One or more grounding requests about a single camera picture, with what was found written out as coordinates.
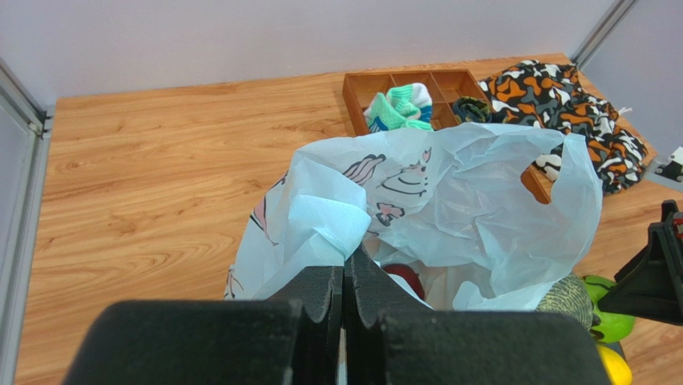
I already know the dark red apple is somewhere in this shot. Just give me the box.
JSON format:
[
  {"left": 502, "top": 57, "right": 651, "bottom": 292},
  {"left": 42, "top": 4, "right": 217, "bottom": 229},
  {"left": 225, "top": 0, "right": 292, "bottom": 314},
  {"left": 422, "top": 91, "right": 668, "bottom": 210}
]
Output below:
[{"left": 382, "top": 264, "right": 425, "bottom": 301}]

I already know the yellow mango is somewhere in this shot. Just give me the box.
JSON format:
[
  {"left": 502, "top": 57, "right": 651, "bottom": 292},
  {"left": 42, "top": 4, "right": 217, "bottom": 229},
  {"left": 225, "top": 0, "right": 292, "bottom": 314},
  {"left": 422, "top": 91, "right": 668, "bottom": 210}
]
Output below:
[{"left": 596, "top": 344, "right": 633, "bottom": 385}]

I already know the orange camouflage cloth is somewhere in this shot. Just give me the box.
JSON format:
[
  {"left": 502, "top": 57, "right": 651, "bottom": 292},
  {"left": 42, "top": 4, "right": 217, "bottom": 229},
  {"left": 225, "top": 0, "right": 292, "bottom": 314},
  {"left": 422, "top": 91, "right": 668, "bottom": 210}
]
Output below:
[{"left": 479, "top": 60, "right": 648, "bottom": 195}]

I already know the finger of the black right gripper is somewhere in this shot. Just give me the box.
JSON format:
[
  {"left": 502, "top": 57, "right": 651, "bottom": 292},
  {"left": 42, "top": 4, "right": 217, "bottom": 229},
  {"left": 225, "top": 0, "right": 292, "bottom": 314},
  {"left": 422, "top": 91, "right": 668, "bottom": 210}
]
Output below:
[{"left": 597, "top": 200, "right": 682, "bottom": 326}]

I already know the light blue cartoon plastic bag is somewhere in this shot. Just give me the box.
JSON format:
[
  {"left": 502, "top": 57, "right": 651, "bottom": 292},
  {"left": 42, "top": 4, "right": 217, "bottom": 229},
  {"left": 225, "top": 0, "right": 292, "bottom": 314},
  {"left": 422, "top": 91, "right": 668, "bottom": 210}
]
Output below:
[{"left": 224, "top": 123, "right": 603, "bottom": 310}]

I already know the wooden compartment tray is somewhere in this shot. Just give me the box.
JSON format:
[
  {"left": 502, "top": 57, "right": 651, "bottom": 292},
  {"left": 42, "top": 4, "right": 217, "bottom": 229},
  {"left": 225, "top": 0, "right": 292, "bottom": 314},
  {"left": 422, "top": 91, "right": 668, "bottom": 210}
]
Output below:
[{"left": 341, "top": 68, "right": 553, "bottom": 205}]

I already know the netted green melon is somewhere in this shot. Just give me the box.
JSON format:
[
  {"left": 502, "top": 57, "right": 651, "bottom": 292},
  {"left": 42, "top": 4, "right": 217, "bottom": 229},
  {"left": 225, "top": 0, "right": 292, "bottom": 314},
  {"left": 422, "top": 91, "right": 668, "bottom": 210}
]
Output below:
[{"left": 535, "top": 273, "right": 593, "bottom": 330}]

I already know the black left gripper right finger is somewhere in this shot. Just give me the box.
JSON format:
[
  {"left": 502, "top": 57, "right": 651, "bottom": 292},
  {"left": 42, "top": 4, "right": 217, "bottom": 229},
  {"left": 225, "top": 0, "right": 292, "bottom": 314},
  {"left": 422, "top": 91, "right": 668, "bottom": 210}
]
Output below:
[{"left": 343, "top": 248, "right": 609, "bottom": 384}]

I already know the dark green rolled sock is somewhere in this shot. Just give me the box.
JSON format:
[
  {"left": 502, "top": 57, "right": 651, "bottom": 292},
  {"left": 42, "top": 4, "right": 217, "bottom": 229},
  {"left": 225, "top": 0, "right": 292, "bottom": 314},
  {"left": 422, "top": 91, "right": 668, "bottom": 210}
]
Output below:
[{"left": 451, "top": 96, "right": 493, "bottom": 123}]

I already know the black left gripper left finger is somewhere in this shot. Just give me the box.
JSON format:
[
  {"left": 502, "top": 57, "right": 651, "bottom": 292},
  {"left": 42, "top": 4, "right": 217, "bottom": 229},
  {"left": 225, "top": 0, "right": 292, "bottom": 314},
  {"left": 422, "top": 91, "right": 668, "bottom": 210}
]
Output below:
[{"left": 64, "top": 267, "right": 343, "bottom": 384}]

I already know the green white sock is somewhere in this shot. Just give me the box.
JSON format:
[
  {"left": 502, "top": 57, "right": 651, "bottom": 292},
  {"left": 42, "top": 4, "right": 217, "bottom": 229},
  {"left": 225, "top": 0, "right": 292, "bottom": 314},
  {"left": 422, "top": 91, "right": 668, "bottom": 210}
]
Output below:
[{"left": 363, "top": 83, "right": 434, "bottom": 133}]

